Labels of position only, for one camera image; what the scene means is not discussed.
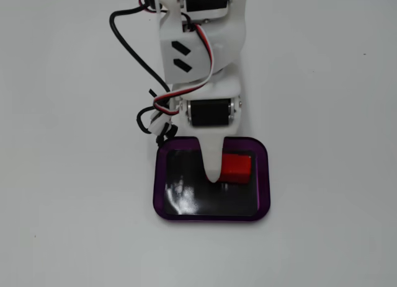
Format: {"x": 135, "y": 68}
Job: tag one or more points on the red studded block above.
{"x": 236, "y": 169}

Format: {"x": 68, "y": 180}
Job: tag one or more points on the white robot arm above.
{"x": 223, "y": 42}

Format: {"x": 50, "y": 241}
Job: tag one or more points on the purple metal tray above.
{"x": 217, "y": 203}

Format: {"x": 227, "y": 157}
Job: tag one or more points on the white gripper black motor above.
{"x": 208, "y": 113}

